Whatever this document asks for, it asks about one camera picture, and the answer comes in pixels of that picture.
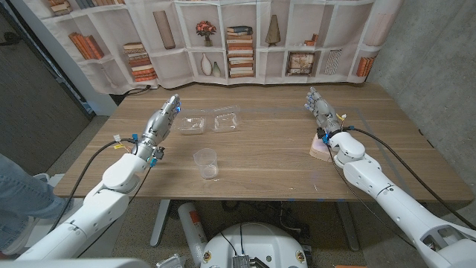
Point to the clear plastic measuring cup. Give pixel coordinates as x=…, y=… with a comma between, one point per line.
x=205, y=164

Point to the clear plastic clamshell container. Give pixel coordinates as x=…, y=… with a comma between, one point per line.
x=225, y=123

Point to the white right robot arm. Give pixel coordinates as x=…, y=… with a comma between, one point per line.
x=398, y=208

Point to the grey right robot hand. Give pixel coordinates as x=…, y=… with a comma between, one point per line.
x=323, y=111

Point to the person's leg in jeans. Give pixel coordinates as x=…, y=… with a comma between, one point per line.
x=22, y=193

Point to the printed bookshelf backdrop cloth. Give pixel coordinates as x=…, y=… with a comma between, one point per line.
x=167, y=67

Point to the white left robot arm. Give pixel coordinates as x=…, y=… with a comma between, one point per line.
x=100, y=208

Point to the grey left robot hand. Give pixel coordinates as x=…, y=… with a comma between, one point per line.
x=160, y=124

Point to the white sneaker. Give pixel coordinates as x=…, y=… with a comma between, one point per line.
x=70, y=214

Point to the grey table leg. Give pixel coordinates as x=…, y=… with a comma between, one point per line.
x=159, y=223
x=347, y=227

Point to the white floor platform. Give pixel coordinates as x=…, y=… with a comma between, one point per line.
x=50, y=181

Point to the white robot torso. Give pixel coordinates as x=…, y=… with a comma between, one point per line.
x=260, y=242

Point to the white cylinder with orange label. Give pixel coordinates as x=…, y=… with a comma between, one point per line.
x=189, y=227

